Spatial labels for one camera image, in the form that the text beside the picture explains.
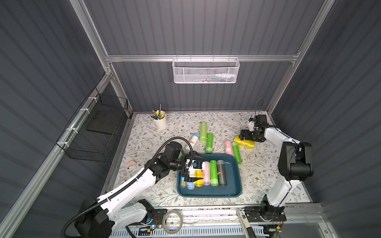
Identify white roll with blue end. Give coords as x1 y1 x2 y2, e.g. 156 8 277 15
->
187 182 195 190

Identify yellow trash bag roll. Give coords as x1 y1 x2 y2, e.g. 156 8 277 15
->
194 170 203 187
234 136 255 149

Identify pink trash bag roll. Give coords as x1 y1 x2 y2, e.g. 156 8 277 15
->
203 161 211 186
224 140 234 156

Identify pale green roll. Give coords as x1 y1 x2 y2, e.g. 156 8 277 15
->
209 160 219 186
199 122 207 141

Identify dark grey trash bag roll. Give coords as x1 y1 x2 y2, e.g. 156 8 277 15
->
216 160 227 186

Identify white roll with red label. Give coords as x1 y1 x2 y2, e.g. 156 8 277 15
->
189 133 200 147

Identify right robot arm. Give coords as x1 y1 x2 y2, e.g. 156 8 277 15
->
239 127 314 222

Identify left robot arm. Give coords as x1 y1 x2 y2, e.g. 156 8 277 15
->
61 136 204 238

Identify bright green roll beside pink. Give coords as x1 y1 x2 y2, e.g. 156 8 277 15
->
232 142 242 165

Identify clear packing tape roll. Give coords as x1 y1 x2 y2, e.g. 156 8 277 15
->
162 210 184 235

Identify bright green roll centre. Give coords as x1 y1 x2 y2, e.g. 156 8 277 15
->
205 133 214 154

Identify teal plastic storage box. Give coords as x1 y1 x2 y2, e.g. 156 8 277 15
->
176 153 242 198

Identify white pen holder cup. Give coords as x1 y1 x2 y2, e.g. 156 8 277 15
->
153 114 168 131

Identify pink small stapler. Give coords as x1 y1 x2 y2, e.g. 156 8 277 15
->
125 160 136 170

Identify pens and pencils bunch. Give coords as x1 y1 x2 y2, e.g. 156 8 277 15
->
150 104 166 120

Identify items in white basket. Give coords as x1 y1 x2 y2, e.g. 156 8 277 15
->
194 73 237 83

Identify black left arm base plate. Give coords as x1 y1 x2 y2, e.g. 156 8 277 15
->
130 208 168 226

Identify white wire wall basket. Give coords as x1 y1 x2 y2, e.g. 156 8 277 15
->
172 57 240 84

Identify black wire side basket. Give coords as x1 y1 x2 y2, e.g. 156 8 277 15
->
56 90 130 162

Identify black corrugated cable hose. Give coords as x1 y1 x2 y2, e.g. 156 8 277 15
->
60 136 194 238

